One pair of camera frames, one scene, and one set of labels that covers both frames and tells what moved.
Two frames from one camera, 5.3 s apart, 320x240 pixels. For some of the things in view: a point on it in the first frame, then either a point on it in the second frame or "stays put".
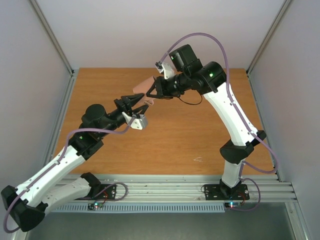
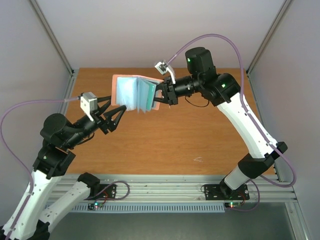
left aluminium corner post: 40,16 stays put
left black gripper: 126,102 → 105,124
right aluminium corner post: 284,6 stays put
